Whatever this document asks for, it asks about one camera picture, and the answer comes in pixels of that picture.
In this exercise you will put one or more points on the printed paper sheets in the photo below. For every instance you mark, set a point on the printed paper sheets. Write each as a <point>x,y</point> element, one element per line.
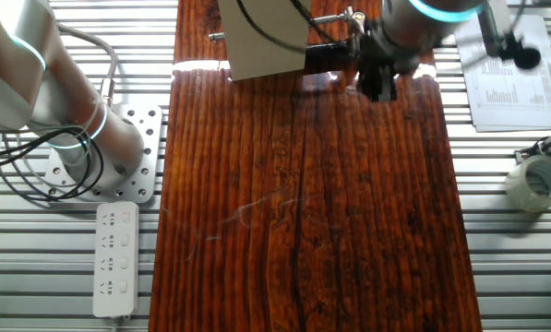
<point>510,97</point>

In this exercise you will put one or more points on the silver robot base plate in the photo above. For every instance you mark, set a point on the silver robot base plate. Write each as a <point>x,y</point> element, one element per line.
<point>146,138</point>

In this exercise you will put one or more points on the clear tape roll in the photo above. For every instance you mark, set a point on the clear tape roll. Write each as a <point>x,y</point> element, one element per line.
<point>533,184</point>

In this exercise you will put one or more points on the brown wood grain board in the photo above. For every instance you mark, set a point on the brown wood grain board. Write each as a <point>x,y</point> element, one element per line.
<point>303,207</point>

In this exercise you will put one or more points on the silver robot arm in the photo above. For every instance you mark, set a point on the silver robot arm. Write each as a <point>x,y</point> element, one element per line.
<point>26,69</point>

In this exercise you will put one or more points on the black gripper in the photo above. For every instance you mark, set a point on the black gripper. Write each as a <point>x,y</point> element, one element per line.
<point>386,50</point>

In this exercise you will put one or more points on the white power strip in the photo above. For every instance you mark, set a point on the white power strip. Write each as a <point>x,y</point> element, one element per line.
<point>116,258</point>

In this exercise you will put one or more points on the black base metal crank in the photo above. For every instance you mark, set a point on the black base metal crank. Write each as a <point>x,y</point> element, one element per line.
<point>330,19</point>

